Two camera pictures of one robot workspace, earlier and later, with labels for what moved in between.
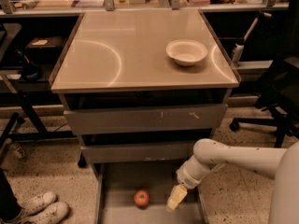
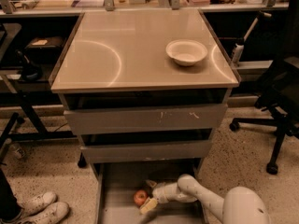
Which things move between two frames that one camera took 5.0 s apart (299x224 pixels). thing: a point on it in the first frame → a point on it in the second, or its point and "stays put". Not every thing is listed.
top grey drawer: [114, 120] stays put
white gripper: [189, 179] → [161, 192]
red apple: [141, 199] stays put
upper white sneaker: [29, 205] stays put
